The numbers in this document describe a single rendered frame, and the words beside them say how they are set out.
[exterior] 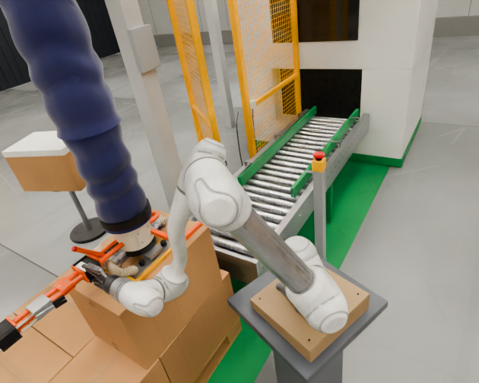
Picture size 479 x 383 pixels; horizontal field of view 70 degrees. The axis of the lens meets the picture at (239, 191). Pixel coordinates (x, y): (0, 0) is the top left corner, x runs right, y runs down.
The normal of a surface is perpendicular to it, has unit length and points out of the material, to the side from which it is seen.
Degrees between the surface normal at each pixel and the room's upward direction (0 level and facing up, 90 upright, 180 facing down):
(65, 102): 91
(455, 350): 0
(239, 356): 0
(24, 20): 84
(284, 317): 5
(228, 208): 83
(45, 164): 90
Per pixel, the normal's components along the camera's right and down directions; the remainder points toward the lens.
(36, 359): -0.14, -0.83
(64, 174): -0.21, 0.55
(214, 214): 0.18, 0.39
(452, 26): -0.53, 0.52
